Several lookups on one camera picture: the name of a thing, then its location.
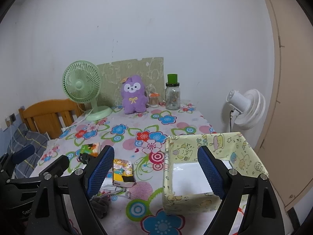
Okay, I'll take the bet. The beige patterned board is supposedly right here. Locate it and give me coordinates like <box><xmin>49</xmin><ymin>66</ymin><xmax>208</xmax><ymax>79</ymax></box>
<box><xmin>97</xmin><ymin>57</ymin><xmax>165</xmax><ymax>107</ymax></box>

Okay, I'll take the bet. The toothpick jar orange lid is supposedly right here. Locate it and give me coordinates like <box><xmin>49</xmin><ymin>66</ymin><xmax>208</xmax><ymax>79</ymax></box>
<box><xmin>149</xmin><ymin>92</ymin><xmax>160</xmax><ymax>108</ymax></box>

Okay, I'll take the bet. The floral tablecloth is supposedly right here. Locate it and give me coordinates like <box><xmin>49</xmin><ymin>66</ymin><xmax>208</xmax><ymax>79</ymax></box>
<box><xmin>32</xmin><ymin>104</ymin><xmax>218</xmax><ymax>234</ymax></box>

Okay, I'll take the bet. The black plastic bag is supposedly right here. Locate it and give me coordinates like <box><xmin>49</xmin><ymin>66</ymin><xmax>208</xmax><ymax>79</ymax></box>
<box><xmin>78</xmin><ymin>153</ymin><xmax>98</xmax><ymax>165</ymax></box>

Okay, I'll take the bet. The dark drawstring pouch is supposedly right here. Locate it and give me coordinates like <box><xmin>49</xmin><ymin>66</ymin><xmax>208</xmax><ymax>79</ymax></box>
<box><xmin>91</xmin><ymin>196</ymin><xmax>109</xmax><ymax>219</ymax></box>

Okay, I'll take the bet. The grey plaid bedding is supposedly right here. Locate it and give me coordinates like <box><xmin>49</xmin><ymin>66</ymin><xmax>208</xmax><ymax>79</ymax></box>
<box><xmin>6</xmin><ymin>123</ymin><xmax>49</xmax><ymax>179</ymax></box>

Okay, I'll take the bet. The yellow cartoon storage box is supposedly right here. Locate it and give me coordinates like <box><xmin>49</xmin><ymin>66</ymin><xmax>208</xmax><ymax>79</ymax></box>
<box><xmin>162</xmin><ymin>132</ymin><xmax>268</xmax><ymax>214</ymax></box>

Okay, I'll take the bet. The purple plush toy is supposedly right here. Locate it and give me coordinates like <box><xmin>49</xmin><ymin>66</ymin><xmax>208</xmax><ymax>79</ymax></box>
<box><xmin>121</xmin><ymin>75</ymin><xmax>148</xmax><ymax>115</ymax></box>

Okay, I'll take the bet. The white standing fan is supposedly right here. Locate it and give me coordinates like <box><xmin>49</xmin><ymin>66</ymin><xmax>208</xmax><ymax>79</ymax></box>
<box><xmin>226</xmin><ymin>89</ymin><xmax>266</xmax><ymax>130</ymax></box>

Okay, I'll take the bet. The white cloth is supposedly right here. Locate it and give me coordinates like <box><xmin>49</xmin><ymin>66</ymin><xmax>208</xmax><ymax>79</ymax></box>
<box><xmin>99</xmin><ymin>169</ymin><xmax>136</xmax><ymax>198</ymax></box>

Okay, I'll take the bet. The green desk fan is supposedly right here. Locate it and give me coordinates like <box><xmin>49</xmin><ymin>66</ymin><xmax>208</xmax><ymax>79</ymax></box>
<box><xmin>62</xmin><ymin>61</ymin><xmax>112</xmax><ymax>121</ymax></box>

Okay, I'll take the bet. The green cup on jar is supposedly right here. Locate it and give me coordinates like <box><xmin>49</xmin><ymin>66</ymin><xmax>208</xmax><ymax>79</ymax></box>
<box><xmin>167</xmin><ymin>74</ymin><xmax>178</xmax><ymax>84</ymax></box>

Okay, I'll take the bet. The white fan power cable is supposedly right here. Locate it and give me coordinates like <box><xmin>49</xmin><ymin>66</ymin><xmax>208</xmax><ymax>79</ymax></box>
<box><xmin>59</xmin><ymin>102</ymin><xmax>95</xmax><ymax>133</ymax></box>

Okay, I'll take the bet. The yellow cartoon tissue pack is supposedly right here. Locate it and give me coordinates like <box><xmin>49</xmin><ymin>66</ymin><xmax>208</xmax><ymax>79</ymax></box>
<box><xmin>112</xmin><ymin>159</ymin><xmax>135</xmax><ymax>188</ymax></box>

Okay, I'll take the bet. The wooden bed headboard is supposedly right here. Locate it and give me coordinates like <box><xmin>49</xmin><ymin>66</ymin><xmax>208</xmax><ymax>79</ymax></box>
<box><xmin>19</xmin><ymin>99</ymin><xmax>85</xmax><ymax>139</ymax></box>

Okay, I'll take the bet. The glass mason jar mug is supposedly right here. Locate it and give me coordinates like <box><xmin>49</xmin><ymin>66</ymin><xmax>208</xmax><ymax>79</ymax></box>
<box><xmin>165</xmin><ymin>83</ymin><xmax>180</xmax><ymax>110</ymax></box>

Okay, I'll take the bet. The green orange tissue pack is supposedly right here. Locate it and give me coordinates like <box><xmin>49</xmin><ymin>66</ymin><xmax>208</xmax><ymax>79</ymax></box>
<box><xmin>80</xmin><ymin>143</ymin><xmax>101</xmax><ymax>157</ymax></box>

